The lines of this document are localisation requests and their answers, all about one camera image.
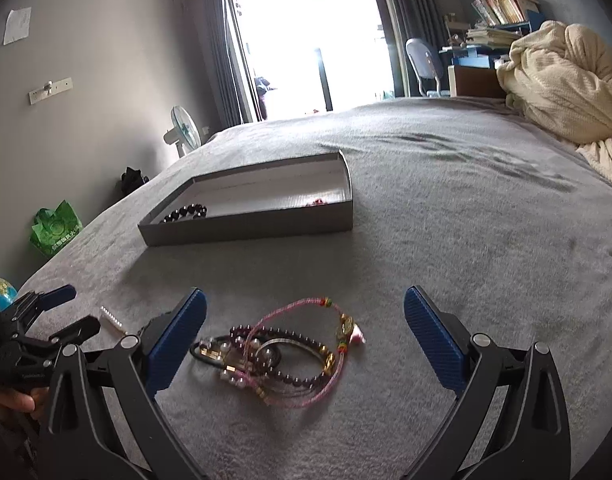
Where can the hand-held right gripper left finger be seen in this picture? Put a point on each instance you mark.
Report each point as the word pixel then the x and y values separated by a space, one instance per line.
pixel 178 340

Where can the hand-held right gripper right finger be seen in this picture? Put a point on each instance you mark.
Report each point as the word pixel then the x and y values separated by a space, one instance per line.
pixel 433 340

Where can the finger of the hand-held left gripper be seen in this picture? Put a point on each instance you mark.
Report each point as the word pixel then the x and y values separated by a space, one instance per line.
pixel 58 293
pixel 78 330

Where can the pearl hair clip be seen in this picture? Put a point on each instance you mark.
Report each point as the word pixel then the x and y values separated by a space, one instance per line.
pixel 111 319

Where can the silver bangle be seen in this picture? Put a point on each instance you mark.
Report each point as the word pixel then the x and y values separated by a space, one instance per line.
pixel 296 342

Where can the grey cardboard box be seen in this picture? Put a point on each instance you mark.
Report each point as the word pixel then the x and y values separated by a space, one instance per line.
pixel 286 195

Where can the person's left hand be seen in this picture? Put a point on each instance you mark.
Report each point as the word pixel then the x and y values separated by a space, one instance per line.
pixel 10 402

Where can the small globe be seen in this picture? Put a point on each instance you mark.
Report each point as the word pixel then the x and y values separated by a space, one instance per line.
pixel 5 295

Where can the green plastic bag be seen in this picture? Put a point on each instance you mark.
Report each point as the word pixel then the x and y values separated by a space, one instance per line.
pixel 55 232

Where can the grey bed cover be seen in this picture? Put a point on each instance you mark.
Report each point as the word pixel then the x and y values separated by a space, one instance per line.
pixel 461 220

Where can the black bag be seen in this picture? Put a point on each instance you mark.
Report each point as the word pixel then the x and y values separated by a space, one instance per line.
pixel 133 180

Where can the white standing fan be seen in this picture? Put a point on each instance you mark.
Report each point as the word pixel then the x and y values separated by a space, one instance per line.
pixel 183 127

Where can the wooden nightstand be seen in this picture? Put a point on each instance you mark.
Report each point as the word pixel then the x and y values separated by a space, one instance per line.
pixel 476 80

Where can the white paper sheet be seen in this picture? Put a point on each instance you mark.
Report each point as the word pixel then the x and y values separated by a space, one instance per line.
pixel 17 25

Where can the blue chair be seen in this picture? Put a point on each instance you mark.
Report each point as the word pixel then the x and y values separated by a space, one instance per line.
pixel 423 60

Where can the cream blanket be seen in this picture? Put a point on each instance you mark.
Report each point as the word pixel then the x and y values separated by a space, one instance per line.
pixel 561 85

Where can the grey curtain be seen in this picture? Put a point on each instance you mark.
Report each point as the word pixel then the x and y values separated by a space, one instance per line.
pixel 416 5
pixel 215 45

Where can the stack of papers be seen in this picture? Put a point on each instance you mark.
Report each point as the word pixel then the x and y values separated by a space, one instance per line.
pixel 491 35

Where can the glass balcony door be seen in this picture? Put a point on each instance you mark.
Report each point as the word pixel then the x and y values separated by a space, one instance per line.
pixel 311 35

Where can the row of books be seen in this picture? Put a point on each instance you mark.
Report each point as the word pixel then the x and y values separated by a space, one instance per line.
pixel 506 7

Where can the white wall hook plate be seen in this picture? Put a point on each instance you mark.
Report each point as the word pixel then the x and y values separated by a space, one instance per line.
pixel 48 91

